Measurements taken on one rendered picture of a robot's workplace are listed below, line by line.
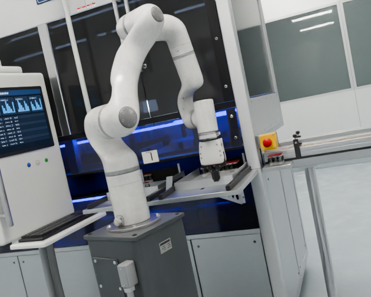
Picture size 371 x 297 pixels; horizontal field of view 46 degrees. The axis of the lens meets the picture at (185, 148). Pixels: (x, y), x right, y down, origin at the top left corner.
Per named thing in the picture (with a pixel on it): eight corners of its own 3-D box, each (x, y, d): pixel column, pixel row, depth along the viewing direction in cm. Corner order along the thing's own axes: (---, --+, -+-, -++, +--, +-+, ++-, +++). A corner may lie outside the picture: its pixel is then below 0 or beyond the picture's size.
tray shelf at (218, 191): (132, 188, 234) (131, 185, 234) (261, 170, 209) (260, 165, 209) (82, 214, 189) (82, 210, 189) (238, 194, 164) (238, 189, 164)
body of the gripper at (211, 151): (223, 134, 180) (228, 161, 181) (199, 138, 184) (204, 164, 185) (218, 135, 173) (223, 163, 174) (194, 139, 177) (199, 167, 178)
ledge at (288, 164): (267, 167, 214) (267, 162, 214) (294, 162, 209) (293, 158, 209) (262, 172, 201) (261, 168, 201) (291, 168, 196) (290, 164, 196)
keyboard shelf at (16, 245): (63, 220, 230) (62, 215, 229) (107, 215, 218) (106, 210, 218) (-4, 252, 189) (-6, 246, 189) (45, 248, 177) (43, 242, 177)
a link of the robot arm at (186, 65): (157, 63, 179) (182, 132, 185) (182, 54, 167) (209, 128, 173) (172, 58, 184) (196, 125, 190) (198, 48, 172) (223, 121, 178)
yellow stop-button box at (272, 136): (264, 148, 206) (261, 134, 205) (279, 146, 203) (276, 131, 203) (261, 151, 199) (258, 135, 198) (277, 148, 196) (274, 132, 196)
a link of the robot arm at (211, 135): (221, 129, 181) (222, 136, 181) (201, 132, 184) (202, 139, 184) (215, 131, 173) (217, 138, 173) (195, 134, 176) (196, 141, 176)
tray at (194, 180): (199, 175, 220) (198, 168, 220) (249, 167, 211) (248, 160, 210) (175, 191, 188) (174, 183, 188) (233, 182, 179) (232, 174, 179)
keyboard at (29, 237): (76, 214, 222) (75, 210, 222) (99, 212, 217) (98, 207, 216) (17, 243, 186) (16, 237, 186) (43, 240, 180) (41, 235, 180)
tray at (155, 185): (139, 184, 232) (138, 177, 232) (185, 177, 223) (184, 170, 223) (108, 200, 200) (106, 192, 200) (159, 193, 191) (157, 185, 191)
